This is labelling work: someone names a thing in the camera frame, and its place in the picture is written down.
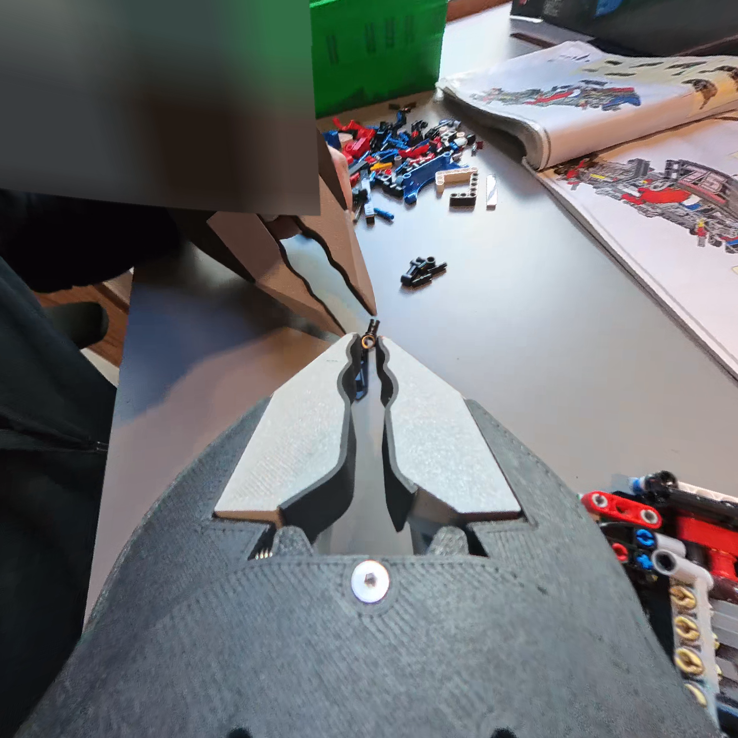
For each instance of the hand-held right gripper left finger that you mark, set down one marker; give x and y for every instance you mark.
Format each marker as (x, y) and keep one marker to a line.
(288, 449)

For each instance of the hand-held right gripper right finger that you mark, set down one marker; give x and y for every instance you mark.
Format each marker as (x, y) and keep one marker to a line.
(444, 455)

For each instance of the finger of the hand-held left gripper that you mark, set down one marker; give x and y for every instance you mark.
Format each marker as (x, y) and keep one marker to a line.
(346, 242)
(265, 259)

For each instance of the black connector pin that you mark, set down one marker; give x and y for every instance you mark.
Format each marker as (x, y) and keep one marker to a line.
(368, 340)

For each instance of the person's left forearm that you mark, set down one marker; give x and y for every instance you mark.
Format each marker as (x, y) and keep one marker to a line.
(69, 242)

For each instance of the person's left hand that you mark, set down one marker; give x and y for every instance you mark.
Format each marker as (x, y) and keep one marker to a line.
(341, 173)

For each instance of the heap of black pins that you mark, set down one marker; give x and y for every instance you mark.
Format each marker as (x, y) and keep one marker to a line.
(424, 271)

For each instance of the pile of loose toy bricks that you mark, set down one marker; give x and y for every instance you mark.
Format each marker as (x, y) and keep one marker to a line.
(403, 155)

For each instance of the wooden board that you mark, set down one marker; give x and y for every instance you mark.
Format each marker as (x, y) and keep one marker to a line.
(115, 297)

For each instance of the green storage bin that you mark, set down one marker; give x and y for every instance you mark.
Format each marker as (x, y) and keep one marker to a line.
(375, 57)

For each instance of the toy brick car model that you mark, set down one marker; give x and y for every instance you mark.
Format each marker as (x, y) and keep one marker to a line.
(692, 548)

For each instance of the open instruction booklet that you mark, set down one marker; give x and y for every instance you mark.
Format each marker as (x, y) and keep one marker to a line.
(605, 115)

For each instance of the dark flat box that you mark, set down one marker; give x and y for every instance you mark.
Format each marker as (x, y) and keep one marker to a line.
(634, 23)

